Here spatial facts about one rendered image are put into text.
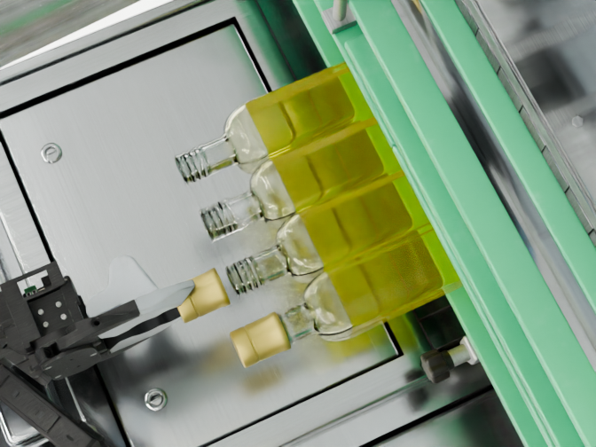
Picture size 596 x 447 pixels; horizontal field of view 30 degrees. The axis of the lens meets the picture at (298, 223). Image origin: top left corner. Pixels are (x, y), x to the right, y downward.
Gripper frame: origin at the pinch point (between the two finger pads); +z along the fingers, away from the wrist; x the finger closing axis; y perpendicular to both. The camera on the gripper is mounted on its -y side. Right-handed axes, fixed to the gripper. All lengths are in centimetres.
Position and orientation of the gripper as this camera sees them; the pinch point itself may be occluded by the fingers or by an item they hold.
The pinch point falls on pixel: (185, 302)
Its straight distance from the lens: 98.2
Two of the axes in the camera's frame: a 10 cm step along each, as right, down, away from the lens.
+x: 0.0, 3.1, 9.5
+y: -4.2, -8.6, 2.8
